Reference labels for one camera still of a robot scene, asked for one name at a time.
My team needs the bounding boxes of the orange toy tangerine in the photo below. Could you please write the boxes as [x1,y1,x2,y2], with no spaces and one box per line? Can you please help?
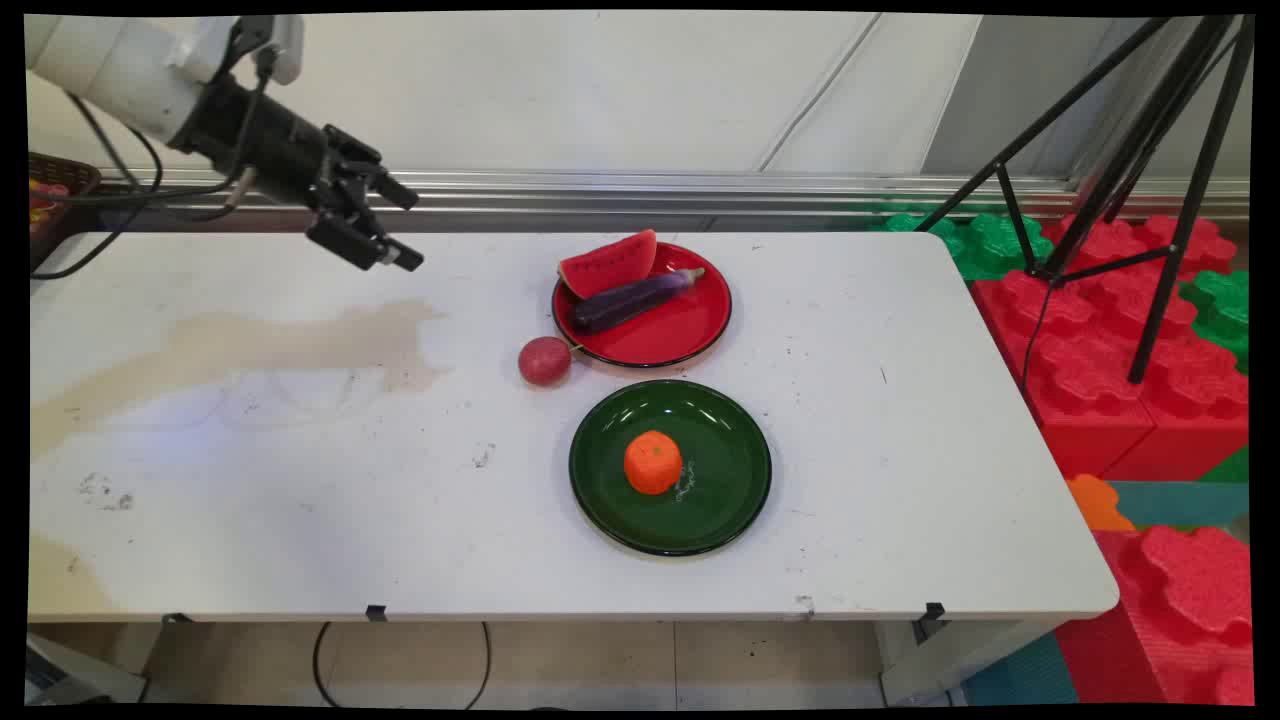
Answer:
[623,430,684,496]

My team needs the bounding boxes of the small red foam block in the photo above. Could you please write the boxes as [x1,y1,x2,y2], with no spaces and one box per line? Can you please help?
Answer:
[1043,212,1239,278]

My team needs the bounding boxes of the red foam block with gear top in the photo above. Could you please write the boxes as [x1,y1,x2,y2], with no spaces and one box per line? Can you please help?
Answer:
[1055,524,1256,707]

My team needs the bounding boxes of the large red foam block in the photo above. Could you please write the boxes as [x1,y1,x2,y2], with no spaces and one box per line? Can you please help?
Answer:
[972,268,1251,483]

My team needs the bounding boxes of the wrist camera with white bracket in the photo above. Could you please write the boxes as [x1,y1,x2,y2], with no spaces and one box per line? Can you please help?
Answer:
[233,15,305,87]

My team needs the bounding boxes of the red round plate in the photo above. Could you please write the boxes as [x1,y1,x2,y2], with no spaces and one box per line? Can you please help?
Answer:
[551,241,733,369]

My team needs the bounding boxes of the dark green round plate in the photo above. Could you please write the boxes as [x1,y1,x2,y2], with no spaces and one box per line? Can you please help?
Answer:
[568,379,773,558]

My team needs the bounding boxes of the red toy potato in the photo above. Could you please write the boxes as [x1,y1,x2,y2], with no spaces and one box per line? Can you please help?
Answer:
[517,336,574,388]

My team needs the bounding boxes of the green foam piece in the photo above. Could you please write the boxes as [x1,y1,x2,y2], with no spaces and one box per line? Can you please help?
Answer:
[1198,446,1251,484]

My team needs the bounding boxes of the aluminium wall rail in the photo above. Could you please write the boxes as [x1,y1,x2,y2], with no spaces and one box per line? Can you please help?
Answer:
[98,167,1251,223]

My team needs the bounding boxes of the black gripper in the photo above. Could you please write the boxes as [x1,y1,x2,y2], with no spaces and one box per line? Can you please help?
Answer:
[175,76,425,274]

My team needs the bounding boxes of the thin black tripod cable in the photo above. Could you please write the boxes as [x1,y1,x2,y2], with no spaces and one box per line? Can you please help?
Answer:
[1020,283,1053,403]

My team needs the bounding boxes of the dark wicker basket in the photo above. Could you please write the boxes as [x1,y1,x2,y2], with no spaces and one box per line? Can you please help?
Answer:
[28,152,102,273]

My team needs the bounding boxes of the purple toy eggplant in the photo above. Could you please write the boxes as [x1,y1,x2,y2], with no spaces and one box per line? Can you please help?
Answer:
[572,267,706,335]

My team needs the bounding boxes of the teal foam mat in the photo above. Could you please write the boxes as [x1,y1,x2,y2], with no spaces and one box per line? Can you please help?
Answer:
[1104,480,1251,530]
[962,631,1081,707]

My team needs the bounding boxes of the green foam block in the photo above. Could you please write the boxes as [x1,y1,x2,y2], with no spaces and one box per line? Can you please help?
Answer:
[1178,268,1252,374]
[868,209,1056,283]

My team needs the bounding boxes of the orange foam piece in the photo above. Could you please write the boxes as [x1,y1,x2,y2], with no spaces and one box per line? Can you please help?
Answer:
[1064,473,1138,532]

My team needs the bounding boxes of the white table leg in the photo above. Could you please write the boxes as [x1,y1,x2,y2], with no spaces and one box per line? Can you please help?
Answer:
[876,618,1063,707]

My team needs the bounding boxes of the black floor cable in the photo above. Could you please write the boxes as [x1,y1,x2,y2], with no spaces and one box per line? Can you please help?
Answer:
[311,621,494,710]

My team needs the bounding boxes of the black tripod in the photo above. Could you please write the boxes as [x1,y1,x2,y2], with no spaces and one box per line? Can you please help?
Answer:
[915,15,1256,386]

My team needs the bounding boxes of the toy watermelon slice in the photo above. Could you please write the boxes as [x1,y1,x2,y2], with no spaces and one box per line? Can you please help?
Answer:
[558,229,659,301]

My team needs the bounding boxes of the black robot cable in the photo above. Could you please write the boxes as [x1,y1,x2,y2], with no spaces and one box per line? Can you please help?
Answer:
[30,92,166,282]
[35,45,279,223]

